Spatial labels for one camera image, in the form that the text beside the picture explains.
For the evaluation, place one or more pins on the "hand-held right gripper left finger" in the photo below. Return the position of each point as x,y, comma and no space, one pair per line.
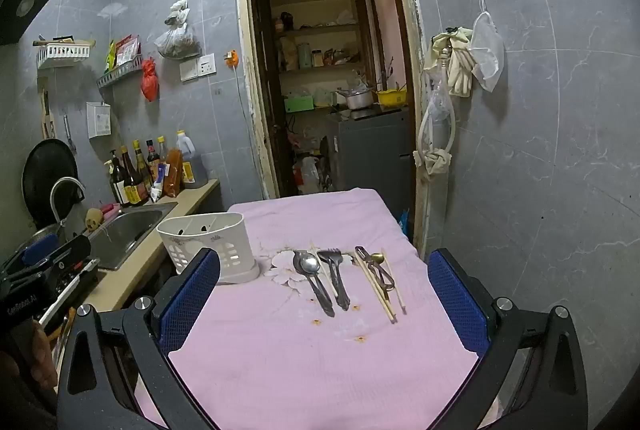
192,295

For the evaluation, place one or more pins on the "yellow-capped sauce bottle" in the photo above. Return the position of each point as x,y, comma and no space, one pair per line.
142,175

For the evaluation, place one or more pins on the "dark metal tongs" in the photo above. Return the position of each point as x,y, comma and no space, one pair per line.
364,254

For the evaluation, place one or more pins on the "beige kitchen counter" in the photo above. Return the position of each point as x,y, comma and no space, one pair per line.
195,192

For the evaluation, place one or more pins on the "beige knotted rag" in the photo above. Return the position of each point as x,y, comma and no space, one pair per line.
435,162

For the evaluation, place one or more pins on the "green box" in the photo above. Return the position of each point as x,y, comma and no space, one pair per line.
299,104

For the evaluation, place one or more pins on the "pink soap dish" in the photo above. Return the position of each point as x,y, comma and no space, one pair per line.
111,209

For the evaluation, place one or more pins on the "red-capped dark sauce bottle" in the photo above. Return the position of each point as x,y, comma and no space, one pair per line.
152,155

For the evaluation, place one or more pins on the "hanging wooden board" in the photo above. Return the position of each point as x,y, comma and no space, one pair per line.
47,115

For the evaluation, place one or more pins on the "hanging metal peeler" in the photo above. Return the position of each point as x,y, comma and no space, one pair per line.
69,135

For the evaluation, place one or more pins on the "worn cream door frame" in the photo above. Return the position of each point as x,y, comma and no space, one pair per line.
242,60

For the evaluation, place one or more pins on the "wooden shelf unit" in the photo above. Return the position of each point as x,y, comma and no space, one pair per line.
325,29

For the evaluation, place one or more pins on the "green jar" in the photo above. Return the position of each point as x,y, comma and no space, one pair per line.
304,55

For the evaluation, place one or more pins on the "orange wall plug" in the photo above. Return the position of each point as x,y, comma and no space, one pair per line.
230,58

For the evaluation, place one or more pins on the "red seasoning packets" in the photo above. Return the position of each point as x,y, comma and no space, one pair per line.
127,50

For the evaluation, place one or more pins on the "curved metal faucet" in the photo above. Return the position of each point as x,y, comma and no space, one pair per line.
65,180

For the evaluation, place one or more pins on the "dark pump bottle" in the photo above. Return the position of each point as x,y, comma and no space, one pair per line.
117,187

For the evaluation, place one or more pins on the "black wok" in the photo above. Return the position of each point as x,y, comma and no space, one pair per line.
40,180

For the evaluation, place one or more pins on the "small glass jar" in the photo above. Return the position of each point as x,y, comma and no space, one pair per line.
316,59

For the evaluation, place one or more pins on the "orange seasoning packet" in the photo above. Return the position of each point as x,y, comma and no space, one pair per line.
173,175

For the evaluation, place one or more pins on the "person's left forearm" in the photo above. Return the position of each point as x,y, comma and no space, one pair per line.
20,385

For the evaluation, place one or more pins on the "white wall switch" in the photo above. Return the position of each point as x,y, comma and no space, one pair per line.
189,70

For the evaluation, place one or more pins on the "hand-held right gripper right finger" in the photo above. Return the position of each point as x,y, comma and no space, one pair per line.
457,300

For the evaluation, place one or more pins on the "oil jug with yellow cap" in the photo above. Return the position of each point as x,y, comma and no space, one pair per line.
192,160

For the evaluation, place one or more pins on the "white plastic utensil holder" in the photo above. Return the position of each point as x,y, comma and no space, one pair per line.
210,235

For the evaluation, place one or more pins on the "steel sink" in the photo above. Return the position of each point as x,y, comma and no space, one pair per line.
130,230

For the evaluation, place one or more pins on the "wooden chopstick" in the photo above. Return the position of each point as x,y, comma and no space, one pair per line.
374,282
380,300

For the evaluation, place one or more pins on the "white wall box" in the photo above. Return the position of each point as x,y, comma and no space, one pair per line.
98,120

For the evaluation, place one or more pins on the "yellowish cloth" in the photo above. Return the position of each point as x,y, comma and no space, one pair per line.
440,42

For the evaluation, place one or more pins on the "red plastic bag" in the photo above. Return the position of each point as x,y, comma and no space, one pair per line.
149,82

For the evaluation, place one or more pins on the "small yellow-capped bottle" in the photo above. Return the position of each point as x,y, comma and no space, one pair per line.
161,147

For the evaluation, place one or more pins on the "yellow seasoning packet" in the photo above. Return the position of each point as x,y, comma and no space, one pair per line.
110,56

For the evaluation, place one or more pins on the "grey wall shelf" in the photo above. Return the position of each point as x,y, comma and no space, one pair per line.
117,74

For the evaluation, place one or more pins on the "brown wooden door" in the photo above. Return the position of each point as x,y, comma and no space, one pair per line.
267,110

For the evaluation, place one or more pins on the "grey small fridge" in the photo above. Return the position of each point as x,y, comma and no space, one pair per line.
370,150

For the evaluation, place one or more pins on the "beige loofah scrubber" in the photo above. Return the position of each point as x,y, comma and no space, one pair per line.
93,219

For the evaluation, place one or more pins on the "aluminium pot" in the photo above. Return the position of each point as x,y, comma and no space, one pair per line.
361,100

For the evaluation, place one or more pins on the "person's left hand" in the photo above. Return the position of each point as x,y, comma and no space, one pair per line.
44,355

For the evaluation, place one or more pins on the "cream rubber gloves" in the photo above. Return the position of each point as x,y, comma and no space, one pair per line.
460,77

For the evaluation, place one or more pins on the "dry twigs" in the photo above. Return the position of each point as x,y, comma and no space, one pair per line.
385,75

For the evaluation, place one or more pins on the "white basket wall shelf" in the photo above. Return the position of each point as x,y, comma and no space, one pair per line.
62,52

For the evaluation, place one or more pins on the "pink tablecloth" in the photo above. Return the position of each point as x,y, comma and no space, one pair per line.
300,360

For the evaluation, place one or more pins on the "metal fork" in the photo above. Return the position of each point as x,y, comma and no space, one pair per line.
327,256

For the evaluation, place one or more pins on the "hanging clear plastic bag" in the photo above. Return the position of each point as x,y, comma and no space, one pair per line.
487,55

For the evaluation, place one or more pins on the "white plastic bag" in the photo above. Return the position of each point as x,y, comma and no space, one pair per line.
307,175

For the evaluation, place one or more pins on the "metal spoon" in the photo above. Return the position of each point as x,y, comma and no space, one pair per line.
311,265
299,261

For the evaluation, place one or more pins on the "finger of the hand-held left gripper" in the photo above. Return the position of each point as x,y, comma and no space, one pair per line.
40,249
70,251

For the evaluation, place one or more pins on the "white wall socket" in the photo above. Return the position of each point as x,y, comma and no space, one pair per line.
206,65

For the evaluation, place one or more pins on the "white and blue packet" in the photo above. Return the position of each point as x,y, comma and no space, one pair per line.
157,187

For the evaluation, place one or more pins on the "clear bag of dried goods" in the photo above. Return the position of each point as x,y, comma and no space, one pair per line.
177,41

